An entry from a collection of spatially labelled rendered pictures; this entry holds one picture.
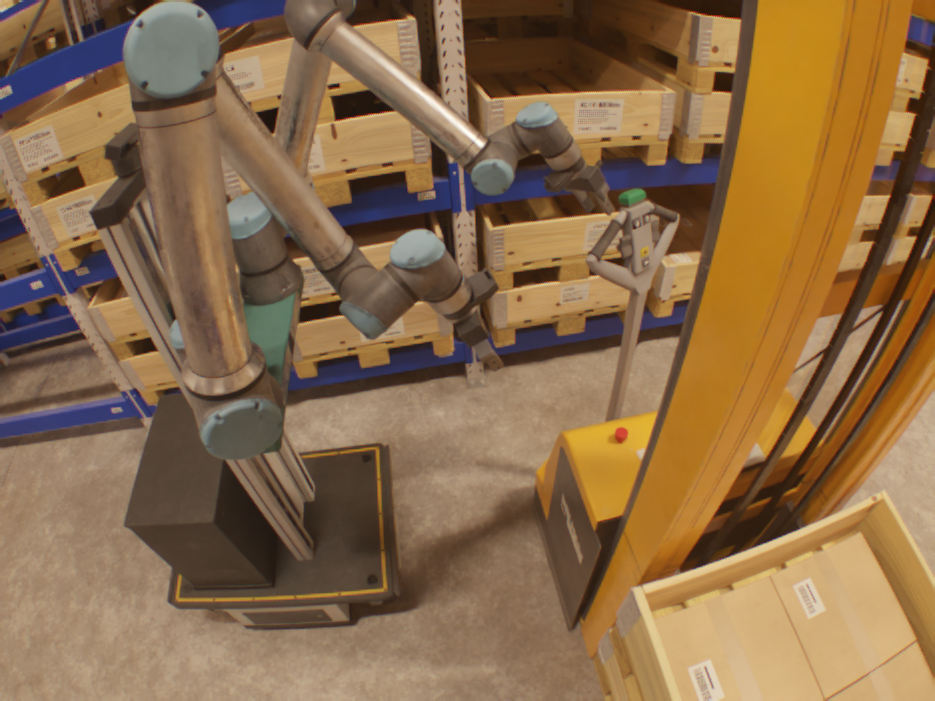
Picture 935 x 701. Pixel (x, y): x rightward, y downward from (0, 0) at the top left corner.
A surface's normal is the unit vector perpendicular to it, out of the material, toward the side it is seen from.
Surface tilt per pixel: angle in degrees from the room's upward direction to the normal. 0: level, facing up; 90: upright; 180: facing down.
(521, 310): 90
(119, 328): 90
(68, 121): 90
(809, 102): 90
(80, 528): 0
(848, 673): 0
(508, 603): 0
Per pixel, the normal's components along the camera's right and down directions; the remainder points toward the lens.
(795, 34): -0.98, 0.17
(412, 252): -0.34, -0.55
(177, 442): -0.06, -0.72
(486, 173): -0.11, 0.73
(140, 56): 0.54, 0.46
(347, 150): 0.18, 0.67
